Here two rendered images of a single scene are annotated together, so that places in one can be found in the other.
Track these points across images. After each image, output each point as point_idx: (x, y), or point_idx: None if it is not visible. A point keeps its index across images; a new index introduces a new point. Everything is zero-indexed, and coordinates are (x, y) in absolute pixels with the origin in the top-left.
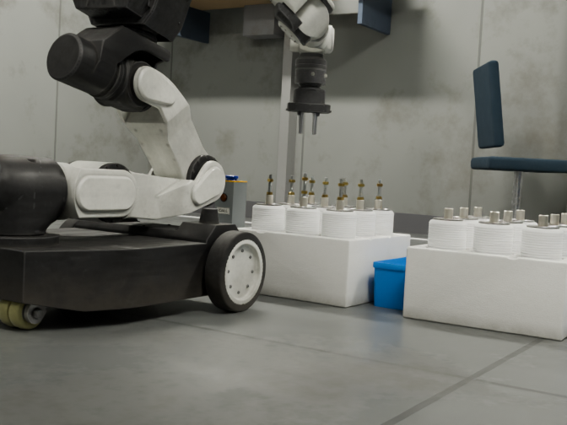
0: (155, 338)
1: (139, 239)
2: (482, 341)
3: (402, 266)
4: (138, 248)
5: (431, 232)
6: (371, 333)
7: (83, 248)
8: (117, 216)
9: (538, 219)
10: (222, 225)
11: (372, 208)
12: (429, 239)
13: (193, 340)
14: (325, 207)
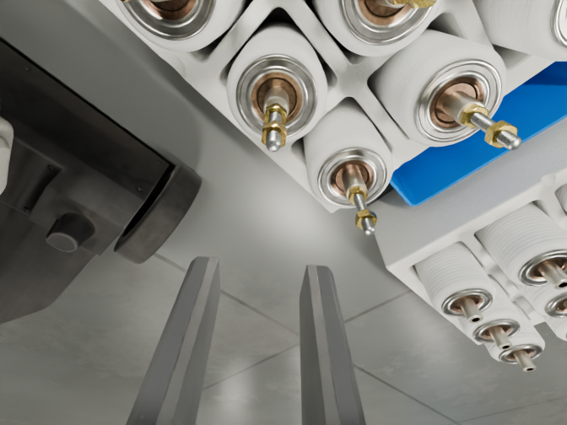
0: (125, 279)
1: (2, 234)
2: (376, 283)
3: (407, 203)
4: (51, 302)
5: (427, 289)
6: (296, 266)
7: (6, 310)
8: None
9: (521, 362)
10: (107, 247)
11: (556, 33)
12: (424, 277)
13: (153, 282)
14: (369, 44)
